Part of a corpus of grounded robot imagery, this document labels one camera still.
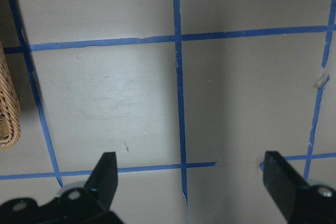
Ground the brown wicker basket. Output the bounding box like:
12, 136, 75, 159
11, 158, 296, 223
1, 44, 20, 150

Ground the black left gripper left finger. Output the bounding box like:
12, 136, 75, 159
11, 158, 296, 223
84, 152, 118, 210

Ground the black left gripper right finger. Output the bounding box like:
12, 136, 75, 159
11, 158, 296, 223
263, 151, 315, 220

